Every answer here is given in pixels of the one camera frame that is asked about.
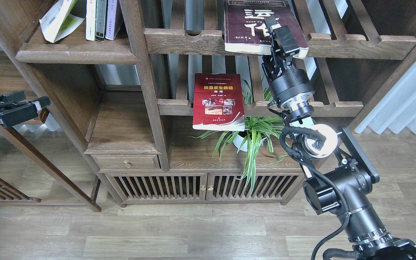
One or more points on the dark green standing book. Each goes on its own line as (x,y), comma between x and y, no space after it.
(100,21)

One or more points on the red book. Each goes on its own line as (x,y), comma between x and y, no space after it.
(218,102)

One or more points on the white curtain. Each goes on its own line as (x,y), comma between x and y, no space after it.
(397,110)

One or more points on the dark maroon book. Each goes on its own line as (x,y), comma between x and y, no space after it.
(246,32)

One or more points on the brass cabinet door knobs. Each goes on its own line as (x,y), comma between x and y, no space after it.
(205,188)

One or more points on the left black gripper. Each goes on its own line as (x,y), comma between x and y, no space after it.
(14,111)

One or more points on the yellow green book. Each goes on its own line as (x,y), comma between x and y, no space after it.
(58,22)

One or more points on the dark wooden bookshelf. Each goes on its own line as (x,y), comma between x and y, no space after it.
(128,99)

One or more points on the white plant pot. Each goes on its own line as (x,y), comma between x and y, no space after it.
(241,141)

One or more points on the brass drawer knob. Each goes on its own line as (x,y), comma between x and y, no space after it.
(127,164)

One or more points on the white standing book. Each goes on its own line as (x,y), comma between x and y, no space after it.
(90,26)

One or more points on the lavender standing book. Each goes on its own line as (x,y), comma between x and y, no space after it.
(114,19)

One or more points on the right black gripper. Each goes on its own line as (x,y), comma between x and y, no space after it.
(286,81)

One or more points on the spider plant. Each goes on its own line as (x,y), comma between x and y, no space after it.
(271,127)

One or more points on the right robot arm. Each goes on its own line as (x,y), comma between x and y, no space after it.
(339,174)

